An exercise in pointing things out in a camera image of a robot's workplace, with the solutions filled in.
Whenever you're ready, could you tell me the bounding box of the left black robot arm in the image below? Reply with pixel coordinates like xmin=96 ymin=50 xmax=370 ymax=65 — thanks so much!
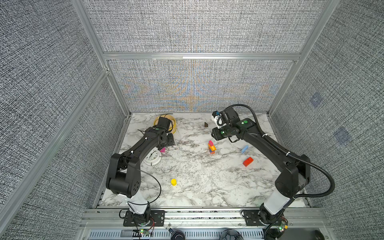
xmin=106 ymin=117 xmax=175 ymax=225

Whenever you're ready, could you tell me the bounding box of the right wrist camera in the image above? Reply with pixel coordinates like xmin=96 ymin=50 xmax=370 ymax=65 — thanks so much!
xmin=212 ymin=111 xmax=224 ymax=127

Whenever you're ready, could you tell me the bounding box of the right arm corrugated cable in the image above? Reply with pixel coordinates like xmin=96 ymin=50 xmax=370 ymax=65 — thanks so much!
xmin=223 ymin=103 xmax=336 ymax=229

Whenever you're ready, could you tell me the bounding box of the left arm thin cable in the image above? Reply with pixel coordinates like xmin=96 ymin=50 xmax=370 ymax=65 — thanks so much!
xmin=118 ymin=167 xmax=162 ymax=220

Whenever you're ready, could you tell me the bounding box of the light blue rectangular block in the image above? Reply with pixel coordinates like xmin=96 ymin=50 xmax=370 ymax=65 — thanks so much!
xmin=241 ymin=145 xmax=249 ymax=154

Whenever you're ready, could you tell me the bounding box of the red rectangular block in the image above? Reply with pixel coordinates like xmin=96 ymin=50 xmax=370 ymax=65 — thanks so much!
xmin=243 ymin=157 xmax=254 ymax=167

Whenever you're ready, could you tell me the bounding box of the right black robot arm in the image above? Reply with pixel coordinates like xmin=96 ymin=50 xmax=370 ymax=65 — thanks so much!
xmin=212 ymin=106 xmax=311 ymax=225

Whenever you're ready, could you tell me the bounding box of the yellow bamboo steamer basket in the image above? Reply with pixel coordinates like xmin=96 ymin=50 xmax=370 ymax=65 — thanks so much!
xmin=154 ymin=114 xmax=177 ymax=134

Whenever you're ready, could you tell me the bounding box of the white alarm clock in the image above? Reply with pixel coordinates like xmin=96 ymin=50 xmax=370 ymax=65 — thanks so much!
xmin=143 ymin=148 xmax=162 ymax=166

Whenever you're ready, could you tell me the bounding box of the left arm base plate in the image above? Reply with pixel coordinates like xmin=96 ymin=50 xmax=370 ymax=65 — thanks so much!
xmin=121 ymin=210 xmax=165 ymax=227

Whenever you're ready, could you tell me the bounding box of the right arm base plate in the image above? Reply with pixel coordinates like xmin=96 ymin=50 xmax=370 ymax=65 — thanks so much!
xmin=241 ymin=209 xmax=264 ymax=227

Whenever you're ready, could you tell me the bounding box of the aluminium front rail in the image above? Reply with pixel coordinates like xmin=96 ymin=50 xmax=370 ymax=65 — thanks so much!
xmin=79 ymin=207 xmax=332 ymax=230

